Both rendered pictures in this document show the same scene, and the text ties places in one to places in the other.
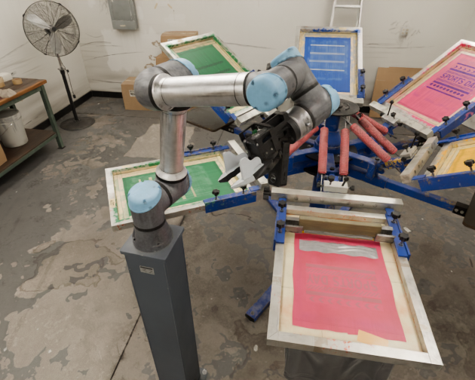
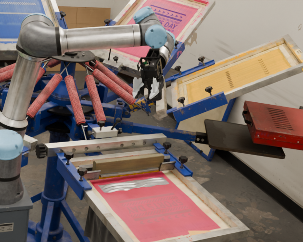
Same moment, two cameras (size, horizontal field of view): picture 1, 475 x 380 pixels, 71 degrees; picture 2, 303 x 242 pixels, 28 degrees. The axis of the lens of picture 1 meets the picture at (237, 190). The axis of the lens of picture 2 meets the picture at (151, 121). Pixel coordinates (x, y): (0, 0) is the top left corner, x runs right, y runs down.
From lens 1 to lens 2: 1.48 m
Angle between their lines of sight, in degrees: 39
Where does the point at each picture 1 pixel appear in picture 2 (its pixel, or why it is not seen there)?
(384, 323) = (201, 222)
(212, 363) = not seen: outside the picture
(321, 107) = (171, 44)
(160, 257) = (26, 204)
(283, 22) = not seen: outside the picture
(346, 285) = (159, 207)
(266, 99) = (160, 40)
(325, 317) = (160, 231)
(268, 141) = (158, 67)
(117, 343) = not seen: outside the picture
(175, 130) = (35, 75)
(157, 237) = (17, 186)
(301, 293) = (131, 222)
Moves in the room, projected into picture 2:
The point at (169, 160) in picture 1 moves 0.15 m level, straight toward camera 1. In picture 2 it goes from (22, 106) to (51, 121)
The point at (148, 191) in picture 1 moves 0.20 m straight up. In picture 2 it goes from (12, 137) to (16, 84)
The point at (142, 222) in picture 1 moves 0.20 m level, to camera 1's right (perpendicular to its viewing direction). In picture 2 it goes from (10, 169) to (60, 159)
